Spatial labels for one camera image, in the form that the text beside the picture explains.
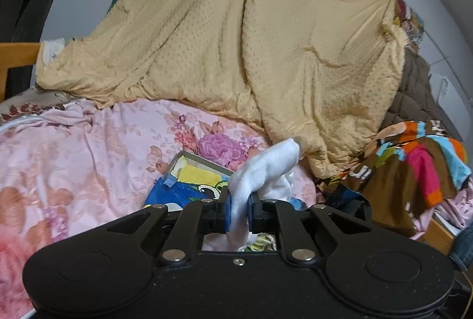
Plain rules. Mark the blue jeans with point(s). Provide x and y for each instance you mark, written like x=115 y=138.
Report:
x=461 y=252

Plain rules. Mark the colourful brown patterned cloth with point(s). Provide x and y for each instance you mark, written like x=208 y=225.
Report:
x=407 y=169

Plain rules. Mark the beige dotted blanket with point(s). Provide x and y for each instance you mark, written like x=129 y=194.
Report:
x=323 y=72

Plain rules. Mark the pink floral bedsheet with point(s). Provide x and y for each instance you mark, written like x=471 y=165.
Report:
x=71 y=170

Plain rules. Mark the gold maroon brocade bedcover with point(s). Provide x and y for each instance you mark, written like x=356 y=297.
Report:
x=33 y=101

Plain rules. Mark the wooden bed rail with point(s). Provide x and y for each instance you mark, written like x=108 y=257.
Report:
x=14 y=55

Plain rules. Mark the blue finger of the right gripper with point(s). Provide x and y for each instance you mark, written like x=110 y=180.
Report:
x=350 y=202

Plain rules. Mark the white sock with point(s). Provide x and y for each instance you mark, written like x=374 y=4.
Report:
x=270 y=174

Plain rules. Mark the brown quilted jacket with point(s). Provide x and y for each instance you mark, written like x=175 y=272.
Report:
x=414 y=101

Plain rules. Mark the grey shallow tray box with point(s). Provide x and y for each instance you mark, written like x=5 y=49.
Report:
x=194 y=170

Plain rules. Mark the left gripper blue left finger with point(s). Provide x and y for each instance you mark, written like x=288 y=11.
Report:
x=190 y=226

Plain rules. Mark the cartoon frog towel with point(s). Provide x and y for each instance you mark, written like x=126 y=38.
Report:
x=179 y=195

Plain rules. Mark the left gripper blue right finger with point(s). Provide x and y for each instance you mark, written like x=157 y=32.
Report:
x=286 y=224

